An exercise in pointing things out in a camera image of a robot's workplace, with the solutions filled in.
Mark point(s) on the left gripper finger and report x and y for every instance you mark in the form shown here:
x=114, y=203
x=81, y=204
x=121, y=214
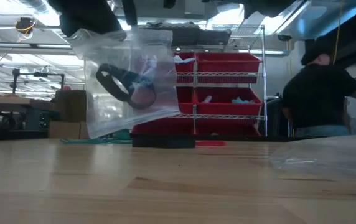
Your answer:
x=94, y=26

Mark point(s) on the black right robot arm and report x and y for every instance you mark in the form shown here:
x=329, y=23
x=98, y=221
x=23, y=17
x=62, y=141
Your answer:
x=268, y=7

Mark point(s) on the black storage bin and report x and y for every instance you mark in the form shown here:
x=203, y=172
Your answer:
x=213, y=38
x=185, y=37

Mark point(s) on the teal cloth item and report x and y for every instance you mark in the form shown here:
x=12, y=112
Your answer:
x=241, y=100

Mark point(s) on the person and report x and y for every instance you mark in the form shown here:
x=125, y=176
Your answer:
x=318, y=93

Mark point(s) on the red rubber band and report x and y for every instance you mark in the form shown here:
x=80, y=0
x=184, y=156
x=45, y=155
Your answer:
x=218, y=143
x=204, y=143

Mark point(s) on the black panels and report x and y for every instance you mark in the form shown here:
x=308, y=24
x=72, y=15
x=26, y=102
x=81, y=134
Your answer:
x=274, y=118

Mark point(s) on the clear plastic zip bag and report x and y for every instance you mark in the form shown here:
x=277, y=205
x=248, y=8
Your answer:
x=162, y=93

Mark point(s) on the white cloth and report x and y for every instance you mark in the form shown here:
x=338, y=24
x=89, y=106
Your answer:
x=181, y=59

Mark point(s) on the black pipe stand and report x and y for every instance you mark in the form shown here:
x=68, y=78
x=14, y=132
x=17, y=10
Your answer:
x=38, y=74

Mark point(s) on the wooden workbench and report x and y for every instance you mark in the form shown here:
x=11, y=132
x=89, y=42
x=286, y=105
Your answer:
x=3, y=101

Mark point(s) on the dark brown box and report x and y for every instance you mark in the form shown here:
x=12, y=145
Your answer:
x=72, y=105

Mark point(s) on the crumpled clear zip bag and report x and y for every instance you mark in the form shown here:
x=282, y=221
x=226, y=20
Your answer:
x=336, y=158

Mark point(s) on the small white item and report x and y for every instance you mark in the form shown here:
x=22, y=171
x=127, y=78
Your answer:
x=207, y=99

